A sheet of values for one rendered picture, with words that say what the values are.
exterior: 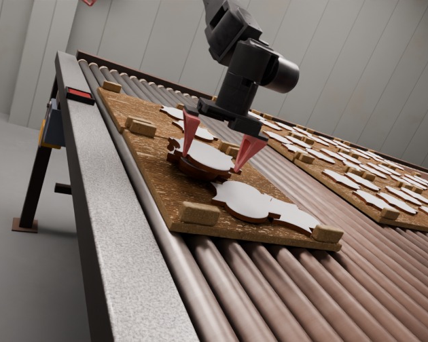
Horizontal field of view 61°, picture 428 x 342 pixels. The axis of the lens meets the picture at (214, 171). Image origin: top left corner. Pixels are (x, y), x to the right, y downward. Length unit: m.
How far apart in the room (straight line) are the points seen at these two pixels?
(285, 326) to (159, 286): 0.15
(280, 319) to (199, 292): 0.10
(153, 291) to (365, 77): 4.40
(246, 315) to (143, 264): 0.13
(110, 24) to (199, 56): 0.87
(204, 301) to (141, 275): 0.08
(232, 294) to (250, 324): 0.05
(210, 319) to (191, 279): 0.06
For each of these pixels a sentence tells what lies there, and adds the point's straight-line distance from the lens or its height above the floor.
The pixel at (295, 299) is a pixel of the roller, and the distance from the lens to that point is 0.52.
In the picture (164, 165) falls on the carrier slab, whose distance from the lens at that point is 0.72.
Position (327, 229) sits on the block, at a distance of 0.68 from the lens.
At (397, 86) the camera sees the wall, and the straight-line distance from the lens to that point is 5.02.
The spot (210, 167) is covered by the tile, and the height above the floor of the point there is 1.00.
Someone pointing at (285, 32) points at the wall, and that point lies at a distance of 4.06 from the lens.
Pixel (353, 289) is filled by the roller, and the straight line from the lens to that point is 0.64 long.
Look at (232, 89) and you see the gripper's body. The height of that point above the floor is 1.13.
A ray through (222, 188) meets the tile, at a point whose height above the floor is 0.95.
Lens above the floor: 1.16
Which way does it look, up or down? 17 degrees down
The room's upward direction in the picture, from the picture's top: 22 degrees clockwise
